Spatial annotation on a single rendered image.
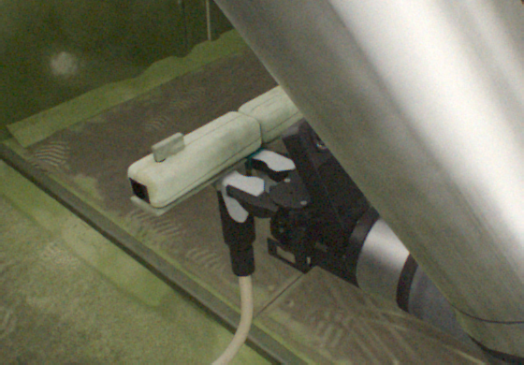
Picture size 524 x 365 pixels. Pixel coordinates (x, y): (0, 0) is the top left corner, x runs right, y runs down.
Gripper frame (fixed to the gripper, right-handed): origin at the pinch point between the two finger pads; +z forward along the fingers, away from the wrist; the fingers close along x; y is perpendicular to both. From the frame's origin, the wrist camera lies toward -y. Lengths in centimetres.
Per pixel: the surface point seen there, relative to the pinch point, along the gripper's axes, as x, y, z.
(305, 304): 20, 47, 7
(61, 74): 32, 28, 100
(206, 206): 28, 44, 41
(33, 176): 8, 41, 82
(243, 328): -2.2, 26.4, -1.2
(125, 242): 9, 44, 46
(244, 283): -1.4, 17.7, -1.8
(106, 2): 51, 13, 99
